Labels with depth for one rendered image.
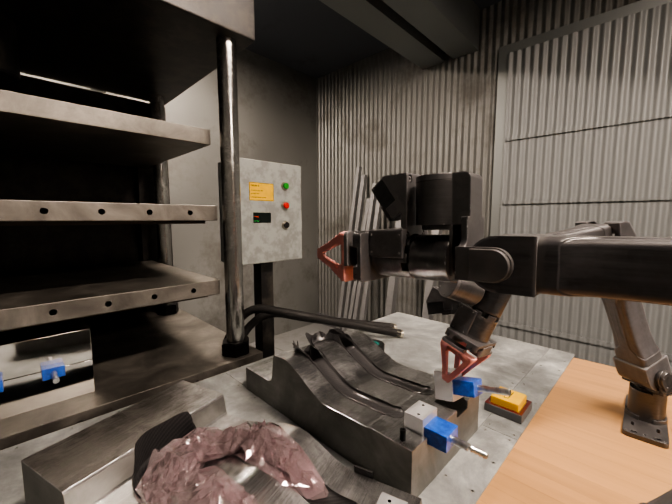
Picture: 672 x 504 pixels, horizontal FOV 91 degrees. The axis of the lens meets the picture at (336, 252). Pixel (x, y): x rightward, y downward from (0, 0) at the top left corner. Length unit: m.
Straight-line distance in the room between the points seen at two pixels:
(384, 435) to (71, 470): 0.45
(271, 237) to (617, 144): 2.12
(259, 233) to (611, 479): 1.15
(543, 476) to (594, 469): 0.10
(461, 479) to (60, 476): 0.60
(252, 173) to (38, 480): 1.01
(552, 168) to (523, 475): 2.18
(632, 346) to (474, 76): 2.45
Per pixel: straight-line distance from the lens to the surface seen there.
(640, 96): 2.71
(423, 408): 0.65
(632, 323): 0.92
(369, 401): 0.73
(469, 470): 0.74
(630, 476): 0.87
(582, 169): 2.65
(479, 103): 2.98
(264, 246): 1.34
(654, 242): 0.36
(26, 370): 1.11
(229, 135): 1.15
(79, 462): 0.65
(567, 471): 0.82
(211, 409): 0.71
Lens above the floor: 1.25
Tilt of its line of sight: 6 degrees down
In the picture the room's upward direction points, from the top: straight up
